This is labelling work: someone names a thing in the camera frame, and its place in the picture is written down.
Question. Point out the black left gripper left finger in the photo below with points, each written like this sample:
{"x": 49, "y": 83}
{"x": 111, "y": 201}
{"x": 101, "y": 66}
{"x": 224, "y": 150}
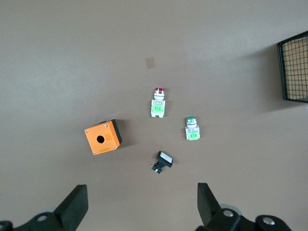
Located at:
{"x": 72, "y": 209}

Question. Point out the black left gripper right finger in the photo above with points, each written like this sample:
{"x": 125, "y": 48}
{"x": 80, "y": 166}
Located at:
{"x": 211, "y": 216}

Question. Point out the red push button switch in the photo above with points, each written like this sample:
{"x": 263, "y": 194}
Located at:
{"x": 158, "y": 107}

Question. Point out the brown tape patch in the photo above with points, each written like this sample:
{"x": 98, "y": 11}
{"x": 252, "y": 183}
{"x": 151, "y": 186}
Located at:
{"x": 150, "y": 63}

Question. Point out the orange button enclosure box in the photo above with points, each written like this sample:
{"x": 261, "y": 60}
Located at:
{"x": 92, "y": 134}

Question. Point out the green push button switch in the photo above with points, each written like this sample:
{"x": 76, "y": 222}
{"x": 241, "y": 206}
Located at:
{"x": 192, "y": 132}

